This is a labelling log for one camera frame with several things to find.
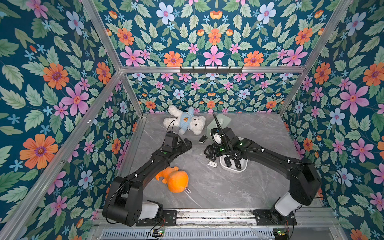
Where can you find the white storage box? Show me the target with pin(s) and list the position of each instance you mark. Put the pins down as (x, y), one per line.
(232, 168)

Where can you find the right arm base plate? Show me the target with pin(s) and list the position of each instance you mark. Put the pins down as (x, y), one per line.
(273, 218)

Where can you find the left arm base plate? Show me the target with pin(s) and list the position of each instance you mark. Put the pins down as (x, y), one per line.
(162, 218)

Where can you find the orange plush toy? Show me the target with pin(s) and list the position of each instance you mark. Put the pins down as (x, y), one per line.
(176, 180)

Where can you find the white teddy bear blue shirt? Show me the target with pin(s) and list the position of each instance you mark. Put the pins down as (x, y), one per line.
(185, 121)

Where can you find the black hook rail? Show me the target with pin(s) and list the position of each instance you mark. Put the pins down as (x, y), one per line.
(211, 70)

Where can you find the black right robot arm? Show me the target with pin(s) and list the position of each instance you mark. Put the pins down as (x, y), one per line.
(234, 153)

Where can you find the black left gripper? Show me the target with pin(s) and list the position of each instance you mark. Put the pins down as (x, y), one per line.
(184, 148)

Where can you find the aluminium front rail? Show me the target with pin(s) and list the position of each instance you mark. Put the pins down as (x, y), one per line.
(305, 217)

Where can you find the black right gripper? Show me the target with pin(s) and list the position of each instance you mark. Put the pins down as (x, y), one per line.
(210, 150)

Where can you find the black silver flip key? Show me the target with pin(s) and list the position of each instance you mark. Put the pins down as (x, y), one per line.
(203, 139)

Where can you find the white key fob with tag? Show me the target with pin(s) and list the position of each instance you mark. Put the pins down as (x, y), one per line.
(212, 164)

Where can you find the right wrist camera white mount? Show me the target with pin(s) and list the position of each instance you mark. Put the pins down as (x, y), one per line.
(217, 139)

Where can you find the green tissue box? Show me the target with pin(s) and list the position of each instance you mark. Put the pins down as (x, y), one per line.
(223, 120)

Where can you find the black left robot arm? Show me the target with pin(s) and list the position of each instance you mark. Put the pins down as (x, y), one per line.
(124, 202)

